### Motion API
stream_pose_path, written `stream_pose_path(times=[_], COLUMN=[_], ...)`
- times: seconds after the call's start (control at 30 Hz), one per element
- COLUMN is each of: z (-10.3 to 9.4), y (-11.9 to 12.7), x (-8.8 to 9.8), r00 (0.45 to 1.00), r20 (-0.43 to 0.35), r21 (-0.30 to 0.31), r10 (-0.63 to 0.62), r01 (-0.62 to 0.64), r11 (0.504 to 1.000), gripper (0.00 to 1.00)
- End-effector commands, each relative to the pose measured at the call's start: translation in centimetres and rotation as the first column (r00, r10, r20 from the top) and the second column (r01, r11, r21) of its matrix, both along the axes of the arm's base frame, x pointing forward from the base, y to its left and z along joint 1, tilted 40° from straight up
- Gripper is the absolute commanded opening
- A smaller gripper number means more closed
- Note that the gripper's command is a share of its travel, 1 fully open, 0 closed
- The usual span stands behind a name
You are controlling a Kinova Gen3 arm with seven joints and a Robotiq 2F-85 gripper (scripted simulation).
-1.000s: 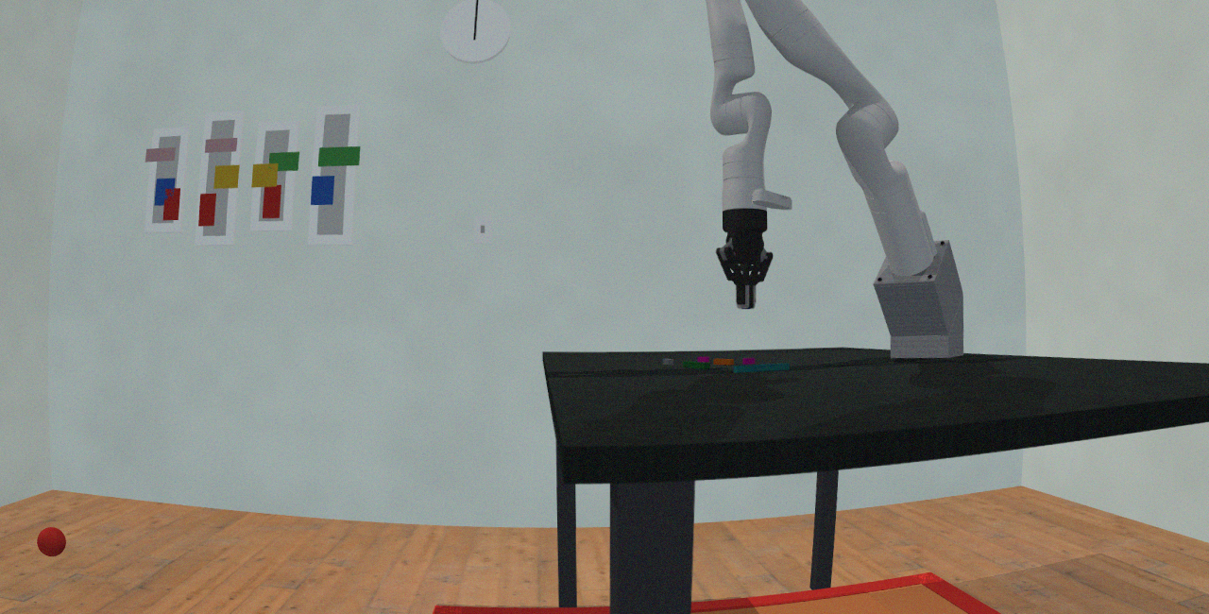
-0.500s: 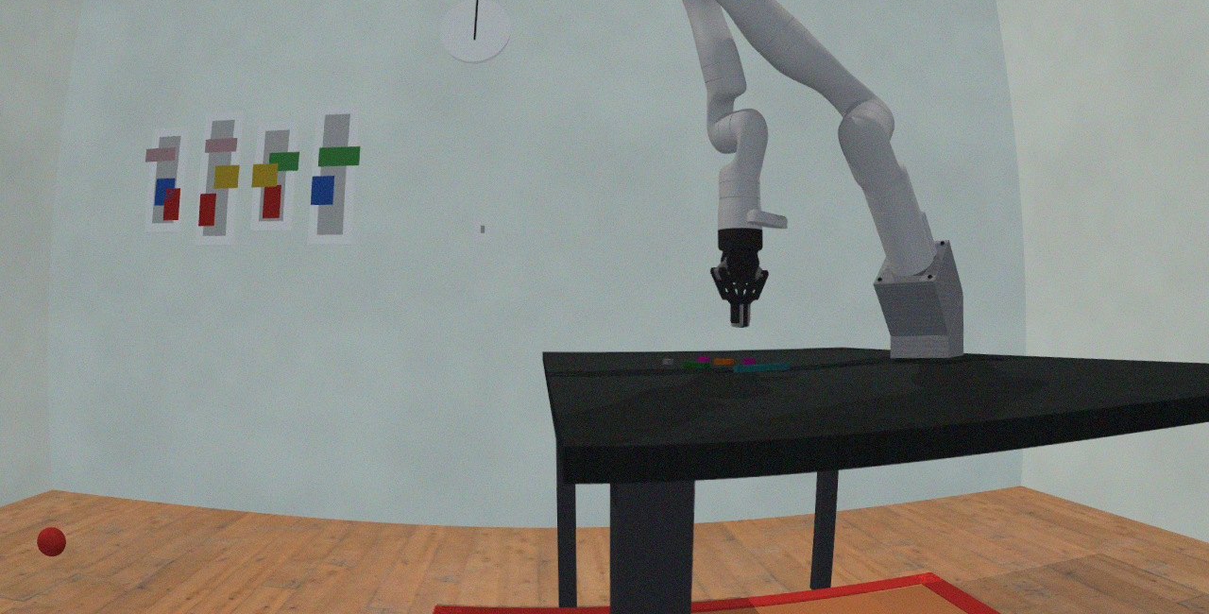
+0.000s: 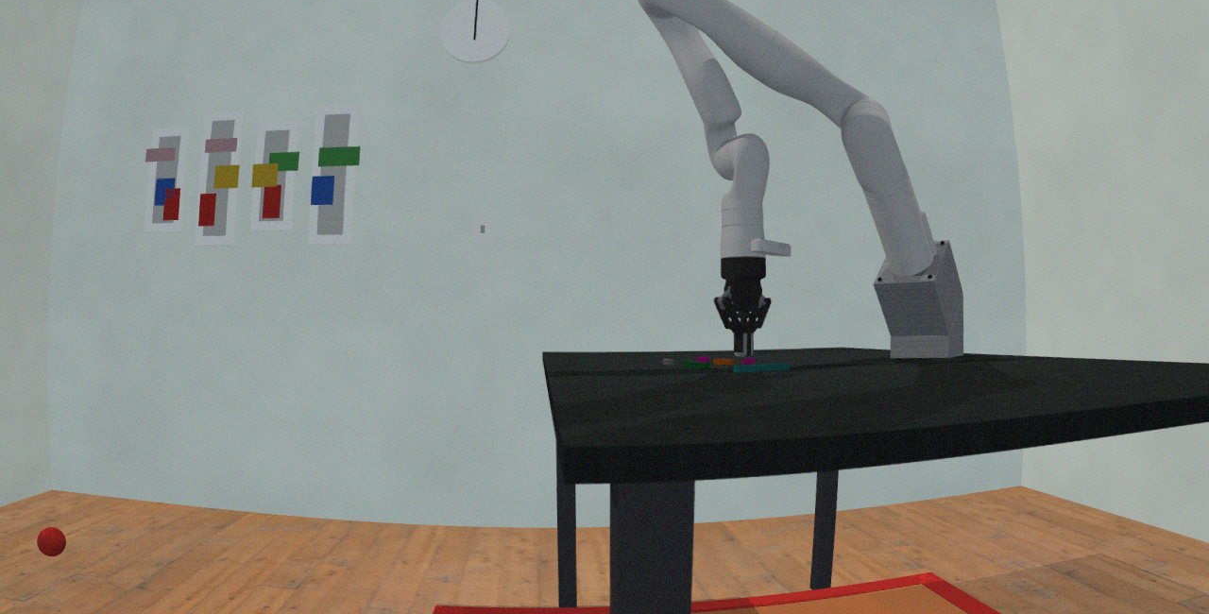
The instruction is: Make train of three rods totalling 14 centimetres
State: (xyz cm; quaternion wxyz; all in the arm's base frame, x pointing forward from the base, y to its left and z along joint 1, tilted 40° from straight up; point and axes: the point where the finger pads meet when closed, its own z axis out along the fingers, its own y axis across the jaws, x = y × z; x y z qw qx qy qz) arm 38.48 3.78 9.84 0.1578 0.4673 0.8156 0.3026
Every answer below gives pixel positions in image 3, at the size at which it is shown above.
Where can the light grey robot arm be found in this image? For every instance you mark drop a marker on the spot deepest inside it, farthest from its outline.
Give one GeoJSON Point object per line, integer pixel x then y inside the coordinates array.
{"type": "Point", "coordinates": [781, 65]}

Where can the turquoise rod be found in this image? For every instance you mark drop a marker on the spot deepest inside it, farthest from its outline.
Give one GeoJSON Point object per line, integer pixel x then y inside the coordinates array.
{"type": "Point", "coordinates": [756, 368]}

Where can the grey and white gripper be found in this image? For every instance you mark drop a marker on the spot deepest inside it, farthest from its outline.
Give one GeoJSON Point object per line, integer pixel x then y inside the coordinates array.
{"type": "Point", "coordinates": [742, 276]}

